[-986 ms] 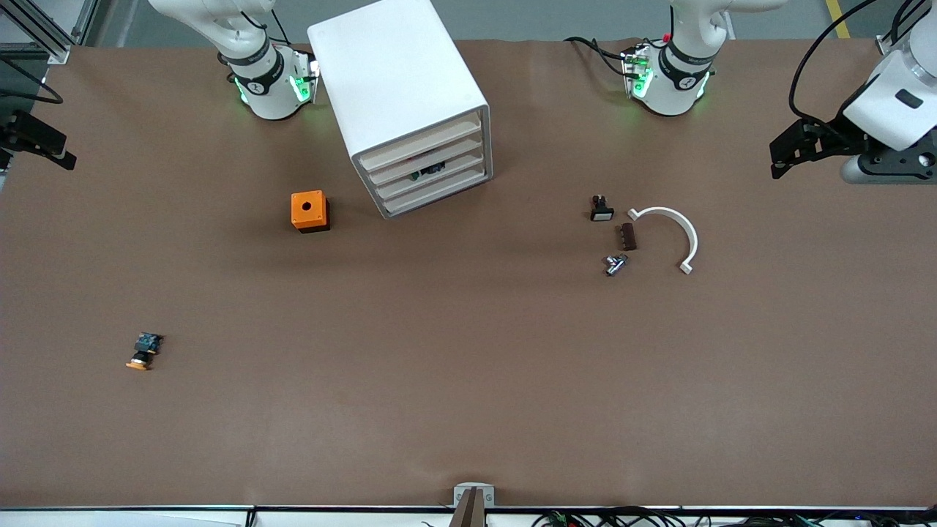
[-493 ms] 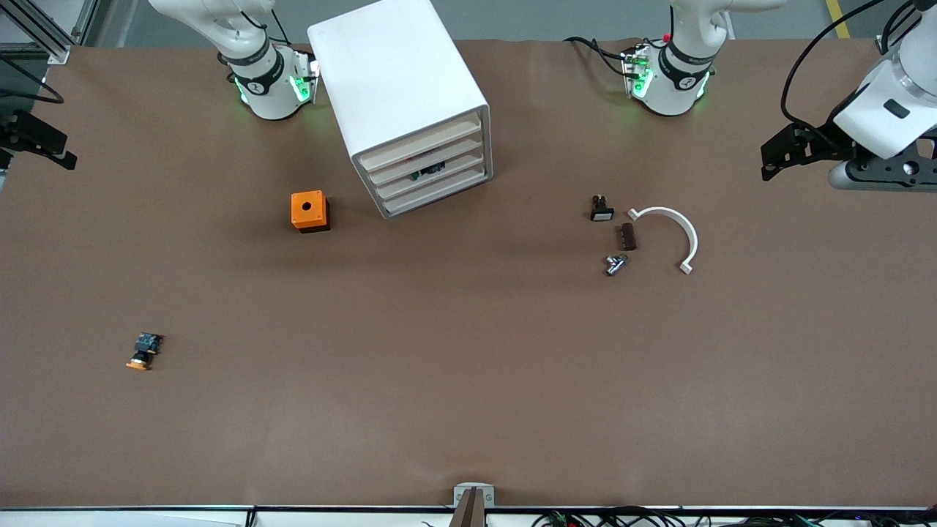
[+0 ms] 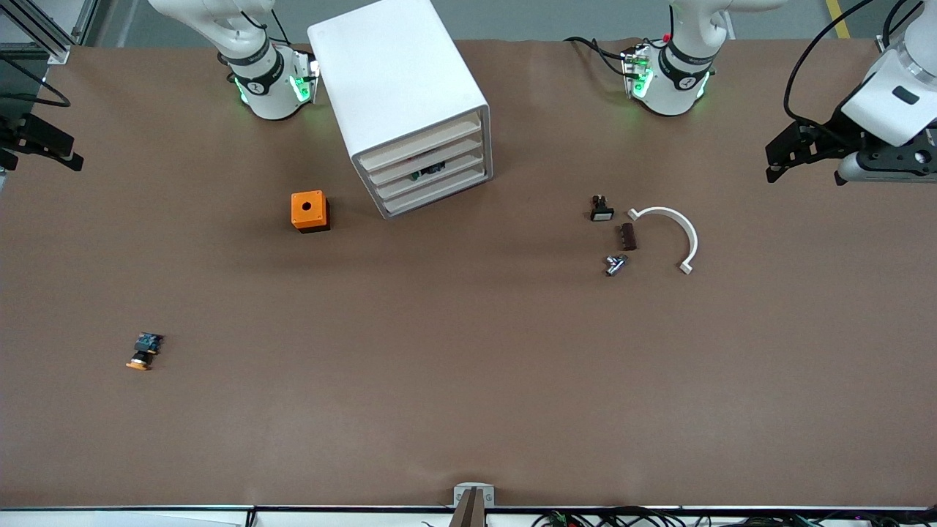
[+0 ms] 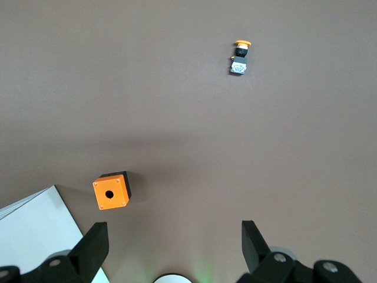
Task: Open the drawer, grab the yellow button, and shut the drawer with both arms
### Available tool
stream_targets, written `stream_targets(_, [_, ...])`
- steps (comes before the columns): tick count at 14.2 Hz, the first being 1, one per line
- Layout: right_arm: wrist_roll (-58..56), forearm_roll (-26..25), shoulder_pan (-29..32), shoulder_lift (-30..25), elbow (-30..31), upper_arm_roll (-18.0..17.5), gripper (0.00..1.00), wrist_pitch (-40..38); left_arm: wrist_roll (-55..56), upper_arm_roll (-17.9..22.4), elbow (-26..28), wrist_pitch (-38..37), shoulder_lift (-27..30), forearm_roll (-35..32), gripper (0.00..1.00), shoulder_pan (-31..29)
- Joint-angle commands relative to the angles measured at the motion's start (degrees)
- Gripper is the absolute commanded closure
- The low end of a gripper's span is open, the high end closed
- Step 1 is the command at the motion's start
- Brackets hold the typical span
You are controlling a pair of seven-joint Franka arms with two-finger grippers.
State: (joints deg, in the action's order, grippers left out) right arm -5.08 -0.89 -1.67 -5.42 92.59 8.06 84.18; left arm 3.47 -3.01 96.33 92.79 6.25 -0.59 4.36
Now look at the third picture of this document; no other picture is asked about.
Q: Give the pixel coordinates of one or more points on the aluminium frame corner bracket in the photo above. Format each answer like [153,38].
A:
[889,45]

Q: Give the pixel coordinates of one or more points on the white curved plastic piece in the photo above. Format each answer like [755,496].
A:
[684,220]

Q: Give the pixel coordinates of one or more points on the orange box with black base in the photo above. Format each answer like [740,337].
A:
[315,216]

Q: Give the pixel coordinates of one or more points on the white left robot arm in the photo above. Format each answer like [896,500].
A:
[670,84]

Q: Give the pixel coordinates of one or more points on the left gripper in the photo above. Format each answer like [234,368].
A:
[832,131]

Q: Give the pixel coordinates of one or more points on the grey metal table bracket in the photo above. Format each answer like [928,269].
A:
[473,490]

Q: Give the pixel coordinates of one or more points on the small black switch white face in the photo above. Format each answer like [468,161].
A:
[601,211]

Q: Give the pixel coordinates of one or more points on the green push button switch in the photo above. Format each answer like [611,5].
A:
[430,172]

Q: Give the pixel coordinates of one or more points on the aluminium profile frame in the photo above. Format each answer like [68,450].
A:
[44,29]

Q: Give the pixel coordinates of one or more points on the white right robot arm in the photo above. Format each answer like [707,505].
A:
[267,84]

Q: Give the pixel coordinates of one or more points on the white drawer cabinet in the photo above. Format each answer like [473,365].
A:
[388,66]

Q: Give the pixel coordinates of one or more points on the white plastic drawer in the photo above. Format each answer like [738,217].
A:
[454,149]
[454,167]
[454,132]
[454,183]

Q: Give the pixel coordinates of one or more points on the small brown block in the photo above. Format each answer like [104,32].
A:
[628,237]

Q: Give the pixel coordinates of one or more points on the silver metal connector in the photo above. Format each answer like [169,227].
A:
[615,265]

